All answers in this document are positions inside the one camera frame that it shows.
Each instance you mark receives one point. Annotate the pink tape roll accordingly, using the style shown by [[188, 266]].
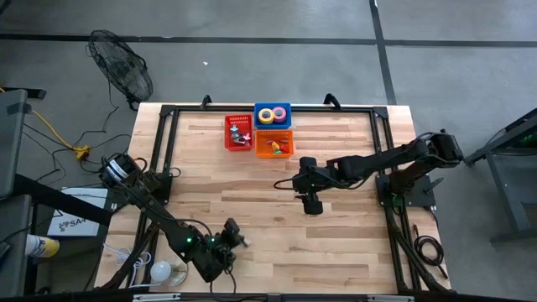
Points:
[[285, 114]]

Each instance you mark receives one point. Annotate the yellow white spray can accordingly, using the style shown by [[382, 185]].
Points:
[[42, 246]]

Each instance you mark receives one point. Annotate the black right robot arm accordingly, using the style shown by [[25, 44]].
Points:
[[386, 159]]

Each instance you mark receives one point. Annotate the grey equipment cart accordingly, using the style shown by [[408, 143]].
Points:
[[10, 142]]

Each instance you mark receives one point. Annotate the white paper sign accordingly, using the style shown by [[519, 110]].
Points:
[[79, 222]]

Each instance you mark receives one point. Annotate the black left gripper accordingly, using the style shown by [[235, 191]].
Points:
[[216, 247]]

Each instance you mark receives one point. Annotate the silver metal bracket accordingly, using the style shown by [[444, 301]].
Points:
[[390, 298], [155, 298]]

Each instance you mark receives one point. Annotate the red plastic basket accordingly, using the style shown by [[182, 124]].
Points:
[[228, 147]]

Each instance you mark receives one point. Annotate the yellow tape roll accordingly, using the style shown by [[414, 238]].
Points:
[[260, 116]]

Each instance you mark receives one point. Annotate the black floor fan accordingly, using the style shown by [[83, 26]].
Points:
[[121, 67]]

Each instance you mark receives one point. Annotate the black diagonal beam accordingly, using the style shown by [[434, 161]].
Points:
[[63, 201]]

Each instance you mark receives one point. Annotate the grey metal stand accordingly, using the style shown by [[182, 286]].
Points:
[[503, 176]]

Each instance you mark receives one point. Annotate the white light bulb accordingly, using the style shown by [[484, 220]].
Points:
[[161, 270]]

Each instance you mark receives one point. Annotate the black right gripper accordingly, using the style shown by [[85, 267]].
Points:
[[314, 180]]

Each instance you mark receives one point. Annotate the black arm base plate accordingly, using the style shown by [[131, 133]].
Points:
[[163, 191], [421, 195]]

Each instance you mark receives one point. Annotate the blue plastic basket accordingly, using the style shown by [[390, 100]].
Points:
[[272, 126]]

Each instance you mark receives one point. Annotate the orange plastic basket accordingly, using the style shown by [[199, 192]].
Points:
[[262, 151]]

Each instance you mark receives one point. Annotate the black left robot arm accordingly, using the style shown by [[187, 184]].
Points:
[[155, 205]]

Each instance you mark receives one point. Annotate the yellow mini stapler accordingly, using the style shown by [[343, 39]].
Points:
[[275, 147]]

